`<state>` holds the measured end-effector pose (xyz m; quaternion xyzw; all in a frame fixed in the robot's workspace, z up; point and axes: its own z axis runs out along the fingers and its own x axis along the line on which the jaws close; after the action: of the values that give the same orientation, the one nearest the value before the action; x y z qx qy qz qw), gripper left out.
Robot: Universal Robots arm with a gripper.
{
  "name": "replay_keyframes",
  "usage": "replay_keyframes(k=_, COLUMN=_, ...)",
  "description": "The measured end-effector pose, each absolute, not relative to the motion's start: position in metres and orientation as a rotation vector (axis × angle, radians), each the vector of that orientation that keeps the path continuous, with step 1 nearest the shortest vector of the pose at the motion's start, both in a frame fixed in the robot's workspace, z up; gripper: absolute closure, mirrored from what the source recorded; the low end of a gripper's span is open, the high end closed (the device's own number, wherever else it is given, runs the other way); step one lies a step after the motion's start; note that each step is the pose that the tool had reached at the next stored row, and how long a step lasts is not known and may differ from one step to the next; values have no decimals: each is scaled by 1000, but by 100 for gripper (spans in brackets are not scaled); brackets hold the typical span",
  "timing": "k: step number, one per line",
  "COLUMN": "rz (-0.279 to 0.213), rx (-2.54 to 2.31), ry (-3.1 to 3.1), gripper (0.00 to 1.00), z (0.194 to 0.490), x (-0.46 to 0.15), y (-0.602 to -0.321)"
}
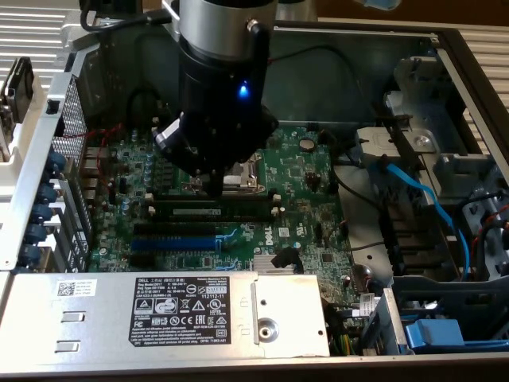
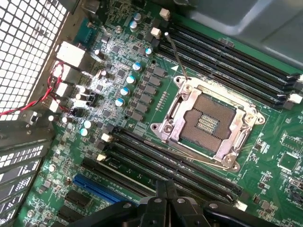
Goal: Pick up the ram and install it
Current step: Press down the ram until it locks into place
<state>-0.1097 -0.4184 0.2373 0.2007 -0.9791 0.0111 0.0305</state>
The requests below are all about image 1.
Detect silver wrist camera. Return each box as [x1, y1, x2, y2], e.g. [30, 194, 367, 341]
[160, 0, 181, 37]

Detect silver rear port block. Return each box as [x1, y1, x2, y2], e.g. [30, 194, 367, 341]
[83, 146, 111, 166]
[79, 165, 107, 200]

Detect blue expansion slot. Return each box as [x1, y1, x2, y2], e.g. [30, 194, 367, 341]
[130, 236, 219, 252]

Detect grey PC case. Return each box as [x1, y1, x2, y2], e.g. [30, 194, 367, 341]
[0, 11, 509, 379]

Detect grey metal disk bay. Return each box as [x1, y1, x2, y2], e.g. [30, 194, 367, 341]
[353, 55, 509, 279]

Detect black wire connector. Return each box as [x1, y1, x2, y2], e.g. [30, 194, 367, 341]
[269, 246, 300, 271]

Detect blue data wire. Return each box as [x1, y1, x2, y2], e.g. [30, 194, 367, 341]
[383, 162, 474, 279]

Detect yellow power wire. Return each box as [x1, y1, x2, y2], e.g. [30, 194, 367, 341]
[332, 332, 354, 357]

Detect short black expansion slot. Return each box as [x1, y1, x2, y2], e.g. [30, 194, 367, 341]
[127, 252, 157, 268]

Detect metal CPU socket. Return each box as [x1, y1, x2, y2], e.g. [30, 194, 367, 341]
[189, 153, 262, 196]

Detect green motherboard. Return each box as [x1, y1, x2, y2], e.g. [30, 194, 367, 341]
[81, 123, 369, 357]

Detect blue plastic latch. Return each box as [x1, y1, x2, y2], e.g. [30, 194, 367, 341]
[404, 318, 466, 353]

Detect thin black case wire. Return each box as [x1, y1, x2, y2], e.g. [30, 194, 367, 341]
[268, 45, 367, 120]

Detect black camera cable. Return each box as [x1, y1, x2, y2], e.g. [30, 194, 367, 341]
[79, 0, 170, 32]

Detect black rating label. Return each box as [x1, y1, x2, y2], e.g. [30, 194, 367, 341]
[127, 276, 232, 346]

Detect looped black case wire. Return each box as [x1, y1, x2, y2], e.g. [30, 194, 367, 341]
[127, 85, 161, 120]

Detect blue card retention clip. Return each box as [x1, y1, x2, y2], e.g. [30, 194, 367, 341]
[31, 202, 55, 224]
[25, 222, 49, 246]
[21, 243, 45, 266]
[45, 150, 67, 174]
[39, 181, 60, 204]

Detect white barcode sticker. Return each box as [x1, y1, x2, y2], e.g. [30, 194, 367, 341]
[56, 279, 99, 298]

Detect thin red wire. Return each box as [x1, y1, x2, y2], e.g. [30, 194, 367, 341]
[63, 122, 125, 189]

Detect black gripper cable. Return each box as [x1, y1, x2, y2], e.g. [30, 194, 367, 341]
[245, 18, 274, 108]

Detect grey metal power supply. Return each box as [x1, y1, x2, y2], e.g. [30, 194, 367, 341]
[0, 270, 332, 360]

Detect dark grey drive cage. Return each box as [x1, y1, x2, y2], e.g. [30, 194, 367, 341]
[391, 274, 509, 355]

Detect black plastic drive bracket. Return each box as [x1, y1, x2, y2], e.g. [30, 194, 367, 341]
[377, 186, 454, 276]

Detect long black expansion slot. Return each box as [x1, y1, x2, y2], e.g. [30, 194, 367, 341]
[133, 221, 219, 238]

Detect white wire tag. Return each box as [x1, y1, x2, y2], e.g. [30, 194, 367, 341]
[356, 293, 378, 318]

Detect black graphics card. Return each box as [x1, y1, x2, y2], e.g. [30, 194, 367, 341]
[0, 57, 36, 134]

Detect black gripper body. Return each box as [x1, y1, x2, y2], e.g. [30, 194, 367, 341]
[177, 34, 274, 134]

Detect white parts rack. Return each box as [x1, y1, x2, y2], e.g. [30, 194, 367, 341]
[0, 77, 55, 200]

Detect silver chipset heatsink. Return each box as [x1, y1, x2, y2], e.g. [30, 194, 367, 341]
[252, 254, 306, 275]

